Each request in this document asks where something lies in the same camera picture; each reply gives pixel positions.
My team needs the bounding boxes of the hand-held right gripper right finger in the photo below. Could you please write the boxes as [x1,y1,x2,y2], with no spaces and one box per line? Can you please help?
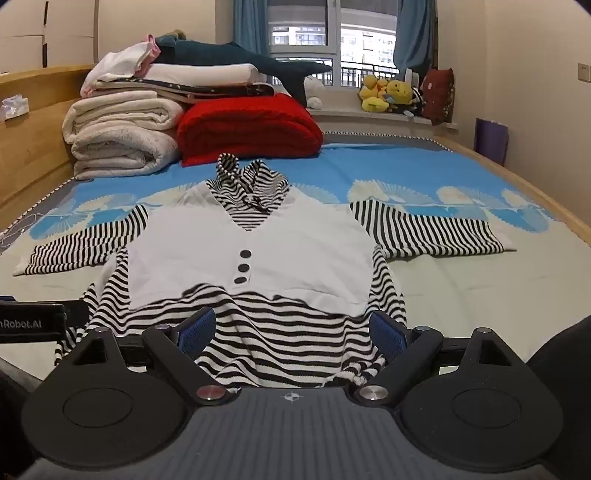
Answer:
[353,311,528,408]

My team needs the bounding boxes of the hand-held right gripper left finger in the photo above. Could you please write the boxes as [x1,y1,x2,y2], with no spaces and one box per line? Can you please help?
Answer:
[59,307,230,408]

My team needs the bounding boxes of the striped sweater with white vest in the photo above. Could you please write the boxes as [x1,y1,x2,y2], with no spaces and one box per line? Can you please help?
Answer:
[13,154,517,389]

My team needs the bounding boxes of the white and pink folded clothes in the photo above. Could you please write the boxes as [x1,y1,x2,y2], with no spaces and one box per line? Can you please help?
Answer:
[80,34,161,99]

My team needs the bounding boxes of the blue printed bed sheet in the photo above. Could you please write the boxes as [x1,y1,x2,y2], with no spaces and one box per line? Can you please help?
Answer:
[0,131,591,370]

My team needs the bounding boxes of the wooden headboard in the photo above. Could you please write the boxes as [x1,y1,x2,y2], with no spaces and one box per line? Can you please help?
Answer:
[0,65,95,223]

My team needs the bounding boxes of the wooden footboard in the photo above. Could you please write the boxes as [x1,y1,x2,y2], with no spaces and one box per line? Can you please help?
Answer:
[434,133,591,234]

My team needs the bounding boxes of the white folded quilt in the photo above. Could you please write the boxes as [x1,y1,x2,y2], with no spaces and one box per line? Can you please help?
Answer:
[61,90,189,182]

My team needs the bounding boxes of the red folded blanket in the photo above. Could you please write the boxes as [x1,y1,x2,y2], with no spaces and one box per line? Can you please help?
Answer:
[176,93,325,167]

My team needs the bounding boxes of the tissue box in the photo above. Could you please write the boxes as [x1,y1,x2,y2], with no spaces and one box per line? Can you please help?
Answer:
[0,94,31,122]

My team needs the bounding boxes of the white window sill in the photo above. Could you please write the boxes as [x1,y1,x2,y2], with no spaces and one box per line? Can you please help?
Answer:
[305,107,459,136]

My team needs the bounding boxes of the yellow plush toy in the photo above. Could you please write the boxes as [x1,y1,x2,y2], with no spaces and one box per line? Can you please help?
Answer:
[385,79,415,115]
[359,75,391,114]

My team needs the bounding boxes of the dark red cushion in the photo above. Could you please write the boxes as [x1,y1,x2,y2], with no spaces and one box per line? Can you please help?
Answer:
[420,68,456,126]

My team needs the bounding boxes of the white plush toy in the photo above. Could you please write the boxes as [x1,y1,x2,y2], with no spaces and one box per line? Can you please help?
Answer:
[304,76,327,110]

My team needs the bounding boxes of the white pillow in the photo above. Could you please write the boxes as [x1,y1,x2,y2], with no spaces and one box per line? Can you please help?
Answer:
[147,62,263,86]

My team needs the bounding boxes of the dark teal shark plush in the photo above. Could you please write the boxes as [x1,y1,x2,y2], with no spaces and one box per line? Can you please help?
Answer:
[154,36,334,108]

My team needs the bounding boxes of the blue curtain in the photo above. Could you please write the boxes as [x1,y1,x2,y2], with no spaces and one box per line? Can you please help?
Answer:
[392,0,438,85]
[232,0,271,59]

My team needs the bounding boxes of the window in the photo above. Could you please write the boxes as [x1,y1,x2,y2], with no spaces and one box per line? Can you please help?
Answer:
[268,0,399,88]

